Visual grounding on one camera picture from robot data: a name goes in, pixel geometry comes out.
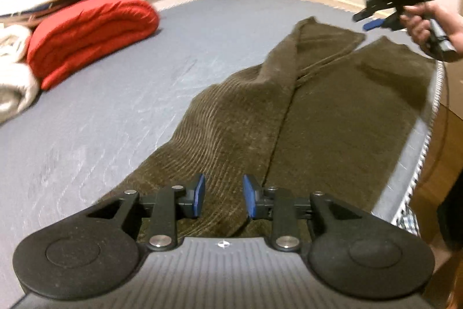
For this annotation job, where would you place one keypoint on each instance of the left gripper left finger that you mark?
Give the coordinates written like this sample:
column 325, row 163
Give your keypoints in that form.
column 180, row 200

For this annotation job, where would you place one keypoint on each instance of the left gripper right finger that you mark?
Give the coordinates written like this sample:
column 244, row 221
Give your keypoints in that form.
column 261, row 202

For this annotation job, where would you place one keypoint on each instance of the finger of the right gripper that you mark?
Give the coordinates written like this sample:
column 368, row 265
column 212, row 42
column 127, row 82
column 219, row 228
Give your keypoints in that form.
column 373, row 24

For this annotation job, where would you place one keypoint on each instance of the olive corduroy pants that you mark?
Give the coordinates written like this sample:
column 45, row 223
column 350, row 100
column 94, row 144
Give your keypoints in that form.
column 324, row 112

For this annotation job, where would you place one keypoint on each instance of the person's right hand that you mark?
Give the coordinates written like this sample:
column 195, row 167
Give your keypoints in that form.
column 418, row 28

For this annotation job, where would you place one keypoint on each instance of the grey quilted mattress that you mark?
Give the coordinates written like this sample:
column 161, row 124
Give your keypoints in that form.
column 82, row 138

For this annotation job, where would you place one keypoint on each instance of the red folded quilt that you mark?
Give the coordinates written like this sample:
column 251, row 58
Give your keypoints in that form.
column 85, row 32

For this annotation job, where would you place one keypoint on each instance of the white folded blanket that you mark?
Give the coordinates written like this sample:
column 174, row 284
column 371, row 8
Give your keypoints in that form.
column 19, row 86

